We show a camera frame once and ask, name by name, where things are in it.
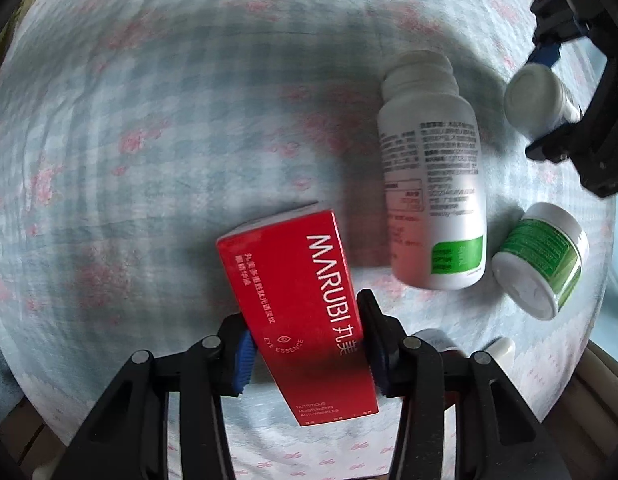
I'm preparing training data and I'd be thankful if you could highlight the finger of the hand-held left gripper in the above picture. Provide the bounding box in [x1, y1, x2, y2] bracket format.
[526, 0, 592, 70]
[525, 110, 597, 164]

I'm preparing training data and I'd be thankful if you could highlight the large white pill bottle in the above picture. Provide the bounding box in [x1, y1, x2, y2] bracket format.
[376, 50, 488, 291]

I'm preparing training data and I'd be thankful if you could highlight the red cosmetics box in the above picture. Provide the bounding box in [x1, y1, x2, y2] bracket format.
[216, 202, 381, 417]

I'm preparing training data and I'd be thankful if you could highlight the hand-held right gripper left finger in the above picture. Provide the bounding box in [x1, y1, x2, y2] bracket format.
[64, 314, 254, 480]

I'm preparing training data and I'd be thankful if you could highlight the white jar with green label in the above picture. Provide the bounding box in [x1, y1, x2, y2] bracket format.
[490, 202, 590, 322]

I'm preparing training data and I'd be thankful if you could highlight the checked floral bed sheet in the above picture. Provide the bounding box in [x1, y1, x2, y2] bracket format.
[0, 0, 617, 478]

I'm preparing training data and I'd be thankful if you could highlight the small white tube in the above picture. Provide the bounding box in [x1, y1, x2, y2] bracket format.
[482, 337, 516, 377]

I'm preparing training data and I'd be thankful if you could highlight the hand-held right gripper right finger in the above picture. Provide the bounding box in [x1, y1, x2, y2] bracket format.
[356, 289, 556, 480]

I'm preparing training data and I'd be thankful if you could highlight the small white jar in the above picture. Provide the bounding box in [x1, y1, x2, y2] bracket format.
[504, 62, 583, 139]

